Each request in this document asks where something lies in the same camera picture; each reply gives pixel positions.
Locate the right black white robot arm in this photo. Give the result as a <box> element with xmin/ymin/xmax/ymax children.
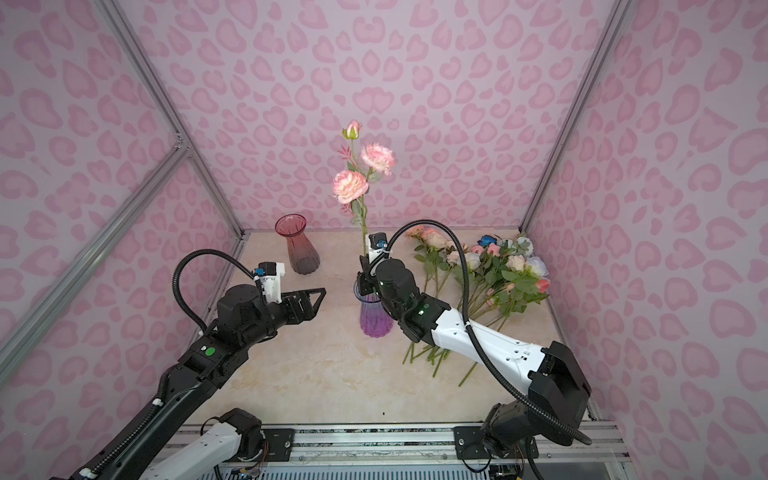
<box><xmin>357</xmin><ymin>256</ymin><xmax>592</xmax><ymax>458</ymax></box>

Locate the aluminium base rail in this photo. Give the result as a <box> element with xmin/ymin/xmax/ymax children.
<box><xmin>138</xmin><ymin>421</ymin><xmax>639</xmax><ymax>479</ymax></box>

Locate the pile of artificial flowers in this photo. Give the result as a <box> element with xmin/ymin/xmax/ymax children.
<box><xmin>400</xmin><ymin>225</ymin><xmax>552</xmax><ymax>388</ymax></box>

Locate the purple blue glass vase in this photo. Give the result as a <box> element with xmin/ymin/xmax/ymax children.
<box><xmin>354</xmin><ymin>279</ymin><xmax>394</xmax><ymax>338</ymax></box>

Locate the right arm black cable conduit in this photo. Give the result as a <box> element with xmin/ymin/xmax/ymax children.
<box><xmin>368</xmin><ymin>218</ymin><xmax>594</xmax><ymax>447</ymax></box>

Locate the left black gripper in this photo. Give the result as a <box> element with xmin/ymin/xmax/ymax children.
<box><xmin>242</xmin><ymin>285</ymin><xmax>325</xmax><ymax>351</ymax></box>

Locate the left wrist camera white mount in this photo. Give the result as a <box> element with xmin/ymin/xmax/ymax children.
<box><xmin>252</xmin><ymin>262</ymin><xmax>285</xmax><ymax>304</ymax></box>

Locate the pink carnation flower stem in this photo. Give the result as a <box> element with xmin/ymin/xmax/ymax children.
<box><xmin>332</xmin><ymin>120</ymin><xmax>397</xmax><ymax>255</ymax></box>

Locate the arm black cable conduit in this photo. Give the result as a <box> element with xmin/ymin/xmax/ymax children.
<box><xmin>368</xmin><ymin>218</ymin><xmax>594</xmax><ymax>447</ymax></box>
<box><xmin>171</xmin><ymin>248</ymin><xmax>256</xmax><ymax>336</ymax></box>

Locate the red glass vase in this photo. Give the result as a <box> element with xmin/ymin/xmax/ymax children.
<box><xmin>275</xmin><ymin>214</ymin><xmax>320</xmax><ymax>275</ymax></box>

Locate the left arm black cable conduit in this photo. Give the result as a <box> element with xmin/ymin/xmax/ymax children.
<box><xmin>171</xmin><ymin>248</ymin><xmax>256</xmax><ymax>336</ymax></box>

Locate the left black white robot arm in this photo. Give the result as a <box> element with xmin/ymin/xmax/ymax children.
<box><xmin>71</xmin><ymin>284</ymin><xmax>326</xmax><ymax>479</ymax></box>

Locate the left aluminium frame profile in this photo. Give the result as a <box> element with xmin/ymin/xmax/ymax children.
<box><xmin>1</xmin><ymin>1</ymin><xmax>246</xmax><ymax>385</ymax></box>

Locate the peach carnation flower stem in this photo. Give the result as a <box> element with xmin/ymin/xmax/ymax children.
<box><xmin>406</xmin><ymin>225</ymin><xmax>459</xmax><ymax>287</ymax></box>

